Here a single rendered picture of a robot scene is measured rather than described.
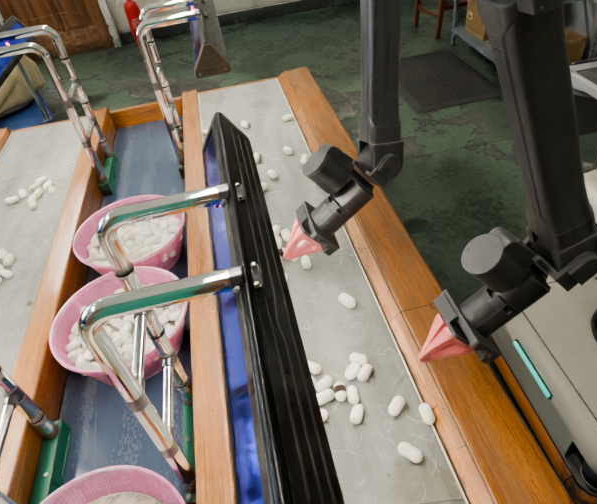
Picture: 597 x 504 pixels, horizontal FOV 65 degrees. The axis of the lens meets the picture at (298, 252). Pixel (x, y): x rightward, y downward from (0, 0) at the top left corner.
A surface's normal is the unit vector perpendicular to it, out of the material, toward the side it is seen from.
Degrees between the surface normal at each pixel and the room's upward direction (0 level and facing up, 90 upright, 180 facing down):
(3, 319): 0
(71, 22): 90
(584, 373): 0
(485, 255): 41
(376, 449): 0
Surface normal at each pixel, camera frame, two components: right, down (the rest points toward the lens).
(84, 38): 0.15, 0.65
